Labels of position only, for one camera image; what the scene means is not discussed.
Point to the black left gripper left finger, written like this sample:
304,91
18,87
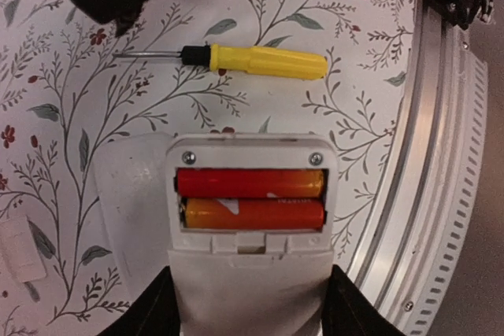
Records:
154,313

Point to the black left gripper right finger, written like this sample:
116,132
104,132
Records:
347,312

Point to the white remote with green logo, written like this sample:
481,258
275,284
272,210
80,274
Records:
256,282

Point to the white battery cover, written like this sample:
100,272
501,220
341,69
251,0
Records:
20,251

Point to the yellow handled screwdriver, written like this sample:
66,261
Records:
255,60

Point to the white remote control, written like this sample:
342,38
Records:
130,180

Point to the floral patterned table mat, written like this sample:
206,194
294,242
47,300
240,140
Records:
64,94

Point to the front aluminium rail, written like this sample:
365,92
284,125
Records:
413,237

